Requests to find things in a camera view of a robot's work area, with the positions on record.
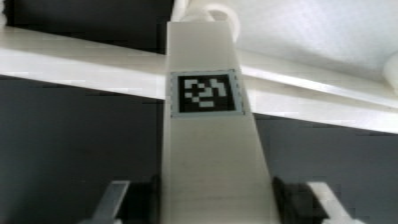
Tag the white desk top tray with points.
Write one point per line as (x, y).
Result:
(316, 49)

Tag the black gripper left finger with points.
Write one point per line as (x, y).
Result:
(127, 204)

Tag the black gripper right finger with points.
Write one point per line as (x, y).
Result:
(307, 204)

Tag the white desk leg front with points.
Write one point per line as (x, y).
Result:
(214, 180)

